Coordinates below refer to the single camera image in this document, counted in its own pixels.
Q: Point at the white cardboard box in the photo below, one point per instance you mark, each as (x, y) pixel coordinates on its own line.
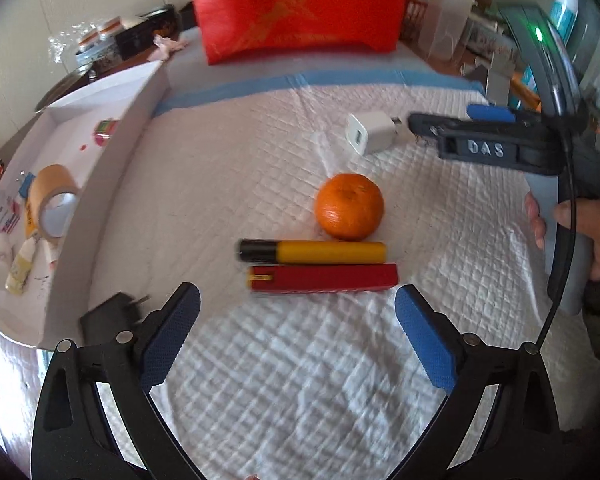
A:
(70, 120)

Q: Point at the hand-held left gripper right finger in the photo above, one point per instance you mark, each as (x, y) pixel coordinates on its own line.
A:
(425, 340)

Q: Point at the white charger plug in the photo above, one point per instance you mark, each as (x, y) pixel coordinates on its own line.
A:
(375, 135)

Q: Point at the red plastic rack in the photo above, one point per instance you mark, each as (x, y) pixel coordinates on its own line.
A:
(414, 20)

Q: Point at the white phone stand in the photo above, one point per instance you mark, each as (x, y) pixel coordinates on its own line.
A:
(497, 80)

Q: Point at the orange tangerine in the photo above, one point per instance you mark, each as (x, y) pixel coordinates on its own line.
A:
(350, 207)

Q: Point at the small white bottle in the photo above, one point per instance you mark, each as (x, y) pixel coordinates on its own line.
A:
(0, 260)

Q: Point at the clear plastic pitcher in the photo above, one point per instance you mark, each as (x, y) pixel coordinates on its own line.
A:
(445, 20)

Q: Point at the red fabric bag gold print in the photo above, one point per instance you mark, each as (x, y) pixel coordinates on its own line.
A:
(300, 5)

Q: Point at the red case gold trim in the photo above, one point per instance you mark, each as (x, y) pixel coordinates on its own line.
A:
(330, 279)

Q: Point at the teal spray can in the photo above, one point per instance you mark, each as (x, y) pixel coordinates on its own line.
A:
(567, 7)

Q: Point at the white quilted pad blue edge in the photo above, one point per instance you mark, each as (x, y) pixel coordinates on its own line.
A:
(280, 385)

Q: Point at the black lacquer tin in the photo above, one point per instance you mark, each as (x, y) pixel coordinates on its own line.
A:
(145, 30)

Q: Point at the yellow tube black cap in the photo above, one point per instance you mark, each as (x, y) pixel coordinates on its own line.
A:
(330, 252)

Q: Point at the small yellowish bottle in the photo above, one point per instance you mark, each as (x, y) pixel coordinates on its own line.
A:
(22, 267)

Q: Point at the dark round metal plate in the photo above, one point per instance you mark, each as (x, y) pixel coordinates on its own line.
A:
(62, 85)

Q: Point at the clear plastic wrapped package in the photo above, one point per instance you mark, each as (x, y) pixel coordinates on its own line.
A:
(87, 40)

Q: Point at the small red green roll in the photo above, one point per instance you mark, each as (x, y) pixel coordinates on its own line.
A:
(105, 132)

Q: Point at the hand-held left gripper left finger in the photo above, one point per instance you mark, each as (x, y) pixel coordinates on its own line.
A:
(172, 335)

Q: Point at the black charger plug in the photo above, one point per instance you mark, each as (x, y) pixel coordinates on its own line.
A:
(105, 317)

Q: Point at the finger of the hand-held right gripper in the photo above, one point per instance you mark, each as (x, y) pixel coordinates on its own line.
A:
(490, 112)
(430, 125)

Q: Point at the crumpled pink tissue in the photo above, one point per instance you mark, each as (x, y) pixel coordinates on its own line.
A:
(169, 46)

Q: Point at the printed metal tin box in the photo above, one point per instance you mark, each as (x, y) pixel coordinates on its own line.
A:
(492, 40)

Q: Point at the brown packing tape roll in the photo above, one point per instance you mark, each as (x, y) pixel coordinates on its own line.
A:
(50, 190)

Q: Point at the white red printed tube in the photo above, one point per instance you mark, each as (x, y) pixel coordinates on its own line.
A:
(0, 205)

